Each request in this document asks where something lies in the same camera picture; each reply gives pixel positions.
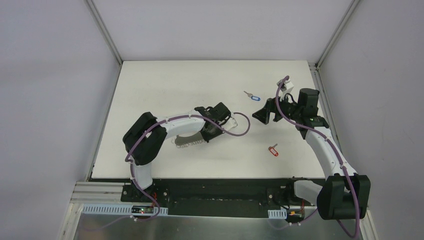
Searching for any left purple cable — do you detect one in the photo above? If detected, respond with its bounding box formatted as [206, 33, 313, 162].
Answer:
[125, 111, 252, 223]

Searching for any red tag key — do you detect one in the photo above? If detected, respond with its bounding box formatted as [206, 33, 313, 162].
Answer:
[268, 143, 279, 157]

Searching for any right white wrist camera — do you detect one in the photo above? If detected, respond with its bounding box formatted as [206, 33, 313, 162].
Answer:
[277, 78, 294, 102]

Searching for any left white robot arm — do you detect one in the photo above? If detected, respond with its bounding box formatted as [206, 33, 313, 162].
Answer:
[122, 102, 237, 203]

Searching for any grey red keyring holder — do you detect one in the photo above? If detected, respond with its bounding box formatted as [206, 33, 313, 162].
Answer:
[171, 132, 205, 149]

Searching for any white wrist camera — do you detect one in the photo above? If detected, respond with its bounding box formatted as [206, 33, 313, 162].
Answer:
[222, 115, 238, 131]
[277, 78, 294, 102]

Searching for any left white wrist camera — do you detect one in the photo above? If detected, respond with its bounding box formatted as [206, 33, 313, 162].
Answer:
[222, 115, 238, 131]

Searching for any blue tag key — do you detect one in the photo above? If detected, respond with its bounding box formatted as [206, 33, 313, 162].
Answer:
[244, 91, 261, 102]

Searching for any purple cable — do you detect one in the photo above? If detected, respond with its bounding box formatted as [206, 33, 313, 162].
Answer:
[125, 111, 252, 223]
[275, 75, 361, 240]

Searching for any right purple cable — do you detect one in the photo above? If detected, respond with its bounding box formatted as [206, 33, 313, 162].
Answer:
[275, 75, 361, 240]

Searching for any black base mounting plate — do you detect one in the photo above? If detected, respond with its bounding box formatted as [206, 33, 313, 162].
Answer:
[120, 178, 313, 218]

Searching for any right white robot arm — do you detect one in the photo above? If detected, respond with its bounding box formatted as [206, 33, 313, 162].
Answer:
[252, 88, 371, 220]

